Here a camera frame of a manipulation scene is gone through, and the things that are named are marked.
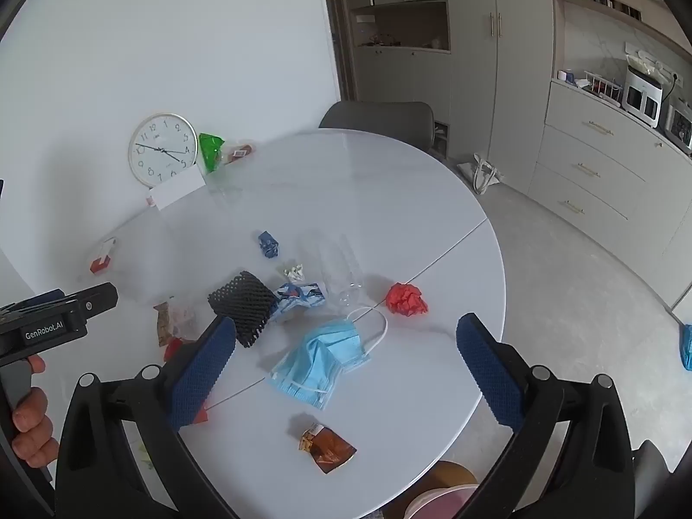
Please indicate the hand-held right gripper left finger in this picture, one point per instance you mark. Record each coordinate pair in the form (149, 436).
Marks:
(203, 367)

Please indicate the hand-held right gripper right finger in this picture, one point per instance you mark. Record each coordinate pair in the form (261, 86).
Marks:
(489, 373)

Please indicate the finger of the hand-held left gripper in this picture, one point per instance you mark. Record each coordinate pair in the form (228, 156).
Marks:
(97, 300)

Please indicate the clear snack bag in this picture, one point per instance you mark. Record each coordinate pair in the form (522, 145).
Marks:
(175, 319)

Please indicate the blue face mask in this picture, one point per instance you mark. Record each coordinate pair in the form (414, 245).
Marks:
(319, 362)

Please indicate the white waste bin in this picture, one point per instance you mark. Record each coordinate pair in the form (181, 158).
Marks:
(438, 503)

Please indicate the person's left hand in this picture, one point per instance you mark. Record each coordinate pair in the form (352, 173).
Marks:
(32, 421)

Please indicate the red and white small box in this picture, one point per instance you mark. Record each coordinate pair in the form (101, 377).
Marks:
(102, 257)

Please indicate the black foam net sleeve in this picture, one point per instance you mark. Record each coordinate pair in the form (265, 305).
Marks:
(240, 303)

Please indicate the red crumpled paper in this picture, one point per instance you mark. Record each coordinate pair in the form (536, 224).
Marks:
(406, 300)

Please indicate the brown stool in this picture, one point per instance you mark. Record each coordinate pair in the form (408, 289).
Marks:
(432, 473)

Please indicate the blue and white wrapper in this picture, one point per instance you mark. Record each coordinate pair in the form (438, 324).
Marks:
(300, 297)

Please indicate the small white crumpled wrapper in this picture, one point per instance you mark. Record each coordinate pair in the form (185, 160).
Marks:
(293, 272)

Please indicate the white paper card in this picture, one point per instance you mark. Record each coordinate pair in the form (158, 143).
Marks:
(175, 189)

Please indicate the dark blue crumpled wrapper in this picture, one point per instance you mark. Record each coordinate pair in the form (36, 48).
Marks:
(268, 244)

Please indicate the brown foil wrapper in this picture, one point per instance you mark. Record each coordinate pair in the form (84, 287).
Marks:
(327, 448)

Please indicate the clear plastic bottle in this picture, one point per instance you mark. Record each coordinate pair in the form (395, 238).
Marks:
(340, 270)

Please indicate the green plastic wrapper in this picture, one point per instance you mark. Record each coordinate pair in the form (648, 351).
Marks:
(211, 151)

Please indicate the white tote bag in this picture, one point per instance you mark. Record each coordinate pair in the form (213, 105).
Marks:
(486, 175)

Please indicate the blue plastic bag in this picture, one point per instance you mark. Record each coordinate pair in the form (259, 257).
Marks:
(687, 346)

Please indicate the orange snack packet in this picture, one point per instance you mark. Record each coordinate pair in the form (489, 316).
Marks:
(240, 152)

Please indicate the grey drawer cabinet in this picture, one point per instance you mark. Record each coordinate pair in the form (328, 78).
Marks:
(605, 173)

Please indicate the tall grey cabinet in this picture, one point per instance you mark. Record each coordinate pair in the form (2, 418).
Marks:
(470, 65)

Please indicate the black countertop appliance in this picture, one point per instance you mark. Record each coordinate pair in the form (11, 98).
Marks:
(681, 127)

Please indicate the white countertop appliance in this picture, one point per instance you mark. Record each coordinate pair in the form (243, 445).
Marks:
(642, 94)

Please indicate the white round wall clock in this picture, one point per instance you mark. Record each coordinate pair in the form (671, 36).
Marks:
(162, 148)

